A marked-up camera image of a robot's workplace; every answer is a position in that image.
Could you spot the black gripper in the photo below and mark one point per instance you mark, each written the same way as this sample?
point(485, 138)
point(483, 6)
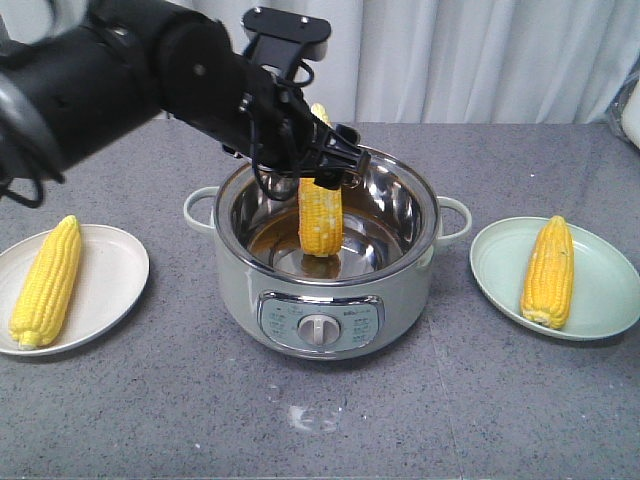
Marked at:
point(249, 109)

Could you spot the pale patchy corn cob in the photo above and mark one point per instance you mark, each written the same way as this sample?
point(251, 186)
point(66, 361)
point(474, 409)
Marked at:
point(320, 229)

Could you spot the yellow corn cob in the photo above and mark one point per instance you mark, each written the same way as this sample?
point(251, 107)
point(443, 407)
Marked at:
point(40, 310)
point(549, 280)

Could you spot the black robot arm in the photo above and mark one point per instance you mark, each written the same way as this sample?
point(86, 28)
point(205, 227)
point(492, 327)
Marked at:
point(66, 97)

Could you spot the green electric cooking pot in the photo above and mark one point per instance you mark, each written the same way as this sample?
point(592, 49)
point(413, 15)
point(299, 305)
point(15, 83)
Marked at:
point(342, 306)

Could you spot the cream white plate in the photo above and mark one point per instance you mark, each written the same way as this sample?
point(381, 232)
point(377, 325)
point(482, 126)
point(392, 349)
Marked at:
point(113, 271)

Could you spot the light green plate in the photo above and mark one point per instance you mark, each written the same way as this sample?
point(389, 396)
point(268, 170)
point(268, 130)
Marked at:
point(605, 299)

